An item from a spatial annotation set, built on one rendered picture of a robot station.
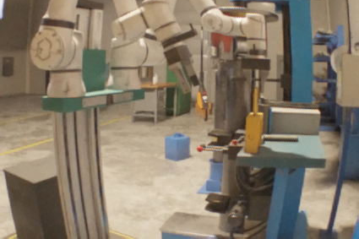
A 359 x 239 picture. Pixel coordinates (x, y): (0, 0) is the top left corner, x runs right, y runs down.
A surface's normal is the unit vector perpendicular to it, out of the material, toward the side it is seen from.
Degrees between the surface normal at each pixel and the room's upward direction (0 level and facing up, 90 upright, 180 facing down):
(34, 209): 90
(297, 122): 90
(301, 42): 90
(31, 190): 90
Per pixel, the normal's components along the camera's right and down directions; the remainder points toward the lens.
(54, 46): 0.10, 0.22
